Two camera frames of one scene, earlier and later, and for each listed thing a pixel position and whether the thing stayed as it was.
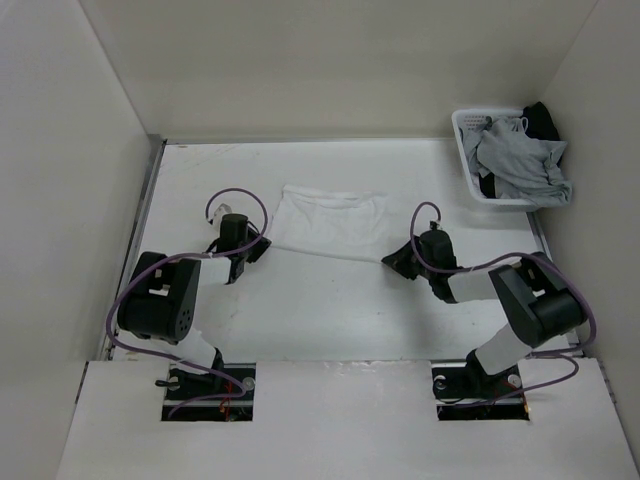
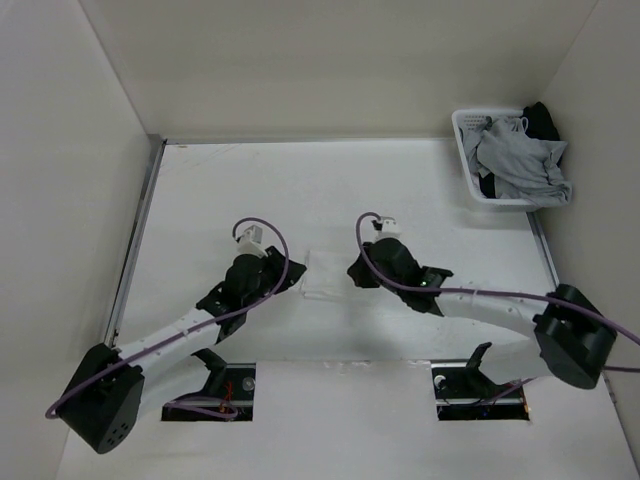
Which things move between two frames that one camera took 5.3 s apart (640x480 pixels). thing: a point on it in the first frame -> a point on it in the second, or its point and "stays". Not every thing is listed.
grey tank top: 524,168 stays
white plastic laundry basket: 465,116 stays
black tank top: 540,123 stays
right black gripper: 398,261 -> 359,271
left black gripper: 260,247 -> 276,263
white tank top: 348,225 -> 326,275
